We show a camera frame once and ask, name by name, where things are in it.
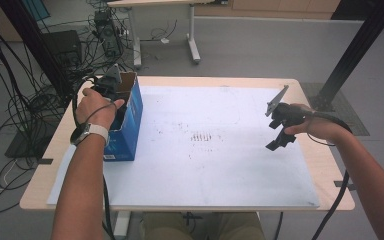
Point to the computer tower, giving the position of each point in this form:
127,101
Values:
108,36

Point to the black tape strip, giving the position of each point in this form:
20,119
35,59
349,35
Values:
341,184
45,161

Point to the blue panel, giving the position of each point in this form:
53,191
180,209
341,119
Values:
35,8

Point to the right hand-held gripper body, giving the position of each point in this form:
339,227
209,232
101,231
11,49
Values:
290,113

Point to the blue cardboard box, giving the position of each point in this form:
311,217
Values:
130,133

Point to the black metal stand on carpet tile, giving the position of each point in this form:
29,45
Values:
356,43

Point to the white table leg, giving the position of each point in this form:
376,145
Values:
123,226

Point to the person's right hand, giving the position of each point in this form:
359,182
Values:
320,128

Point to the white table mat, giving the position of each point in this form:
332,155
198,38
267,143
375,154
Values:
196,173

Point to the black box on floor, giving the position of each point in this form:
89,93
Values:
63,45

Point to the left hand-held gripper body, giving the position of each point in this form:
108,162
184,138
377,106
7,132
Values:
108,85

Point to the white desk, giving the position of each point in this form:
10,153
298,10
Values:
193,43

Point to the dark flat base plate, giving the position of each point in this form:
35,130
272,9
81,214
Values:
23,146

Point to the person's left hand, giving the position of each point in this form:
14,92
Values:
95,108

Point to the white power adapter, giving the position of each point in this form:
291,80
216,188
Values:
164,40

